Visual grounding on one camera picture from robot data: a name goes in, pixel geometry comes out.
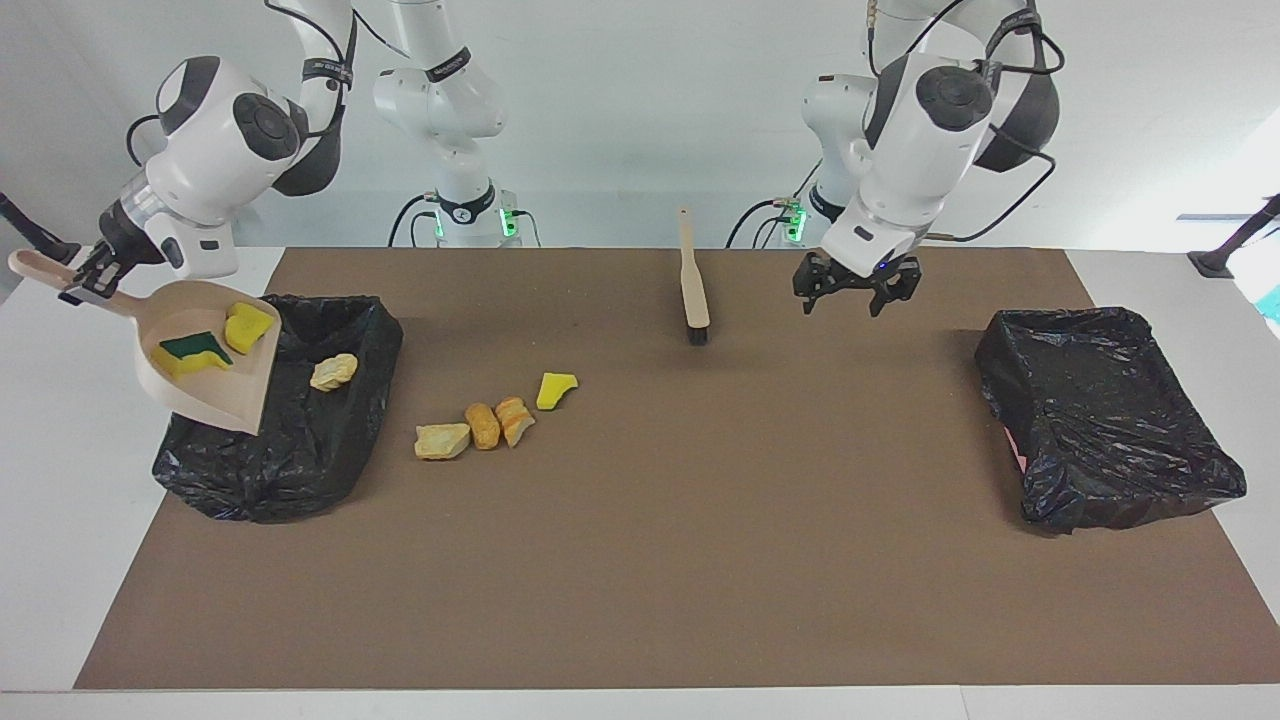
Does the black trash bag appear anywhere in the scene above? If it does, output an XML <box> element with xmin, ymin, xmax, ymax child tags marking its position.
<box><xmin>152</xmin><ymin>293</ymin><xmax>406</xmax><ymax>524</ymax></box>
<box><xmin>974</xmin><ymin>306</ymin><xmax>1249</xmax><ymax>536</ymax></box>

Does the brown paper table mat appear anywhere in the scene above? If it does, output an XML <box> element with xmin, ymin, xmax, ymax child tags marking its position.
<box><xmin>73</xmin><ymin>247</ymin><xmax>1280</xmax><ymax>691</ymax></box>

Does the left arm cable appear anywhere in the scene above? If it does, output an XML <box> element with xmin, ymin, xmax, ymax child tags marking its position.
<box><xmin>865</xmin><ymin>0</ymin><xmax>1066</xmax><ymax>246</ymax></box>

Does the beige plastic dustpan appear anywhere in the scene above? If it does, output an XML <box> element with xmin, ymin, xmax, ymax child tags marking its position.
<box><xmin>8</xmin><ymin>249</ymin><xmax>282</xmax><ymax>436</ymax></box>

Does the orange striped bread piece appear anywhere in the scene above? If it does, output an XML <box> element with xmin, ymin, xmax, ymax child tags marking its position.
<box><xmin>494</xmin><ymin>396</ymin><xmax>537</xmax><ymax>449</ymax></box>

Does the beige bread chunk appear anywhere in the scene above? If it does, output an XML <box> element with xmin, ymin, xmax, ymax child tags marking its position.
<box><xmin>414</xmin><ymin>422</ymin><xmax>472</xmax><ymax>462</ymax></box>

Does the pale beige chip piece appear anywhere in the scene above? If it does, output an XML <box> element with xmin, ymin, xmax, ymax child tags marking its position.
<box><xmin>309</xmin><ymin>353</ymin><xmax>359</xmax><ymax>393</ymax></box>

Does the beige brush with black bristles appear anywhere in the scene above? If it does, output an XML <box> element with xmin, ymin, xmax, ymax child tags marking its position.
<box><xmin>678</xmin><ymin>208</ymin><xmax>712</xmax><ymax>346</ymax></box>

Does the yellow sponge chunk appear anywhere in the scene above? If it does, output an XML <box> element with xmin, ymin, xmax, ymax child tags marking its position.
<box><xmin>224</xmin><ymin>302</ymin><xmax>276</xmax><ymax>355</ymax></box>

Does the black base power cable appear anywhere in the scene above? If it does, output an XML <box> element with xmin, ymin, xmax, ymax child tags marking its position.
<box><xmin>727</xmin><ymin>195</ymin><xmax>801</xmax><ymax>249</ymax></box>
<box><xmin>388</xmin><ymin>193</ymin><xmax>441</xmax><ymax>248</ymax></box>

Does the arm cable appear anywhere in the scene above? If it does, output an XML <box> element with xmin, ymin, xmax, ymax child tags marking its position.
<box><xmin>865</xmin><ymin>0</ymin><xmax>1066</xmax><ymax>246</ymax></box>
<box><xmin>125</xmin><ymin>0</ymin><xmax>401</xmax><ymax>171</ymax></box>

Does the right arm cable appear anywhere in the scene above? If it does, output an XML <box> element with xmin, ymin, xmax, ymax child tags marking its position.
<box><xmin>125</xmin><ymin>0</ymin><xmax>401</xmax><ymax>171</ymax></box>

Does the yellow and green sponge piece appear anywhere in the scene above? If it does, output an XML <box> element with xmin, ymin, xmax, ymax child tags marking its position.
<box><xmin>150</xmin><ymin>331</ymin><xmax>234</xmax><ymax>379</ymax></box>

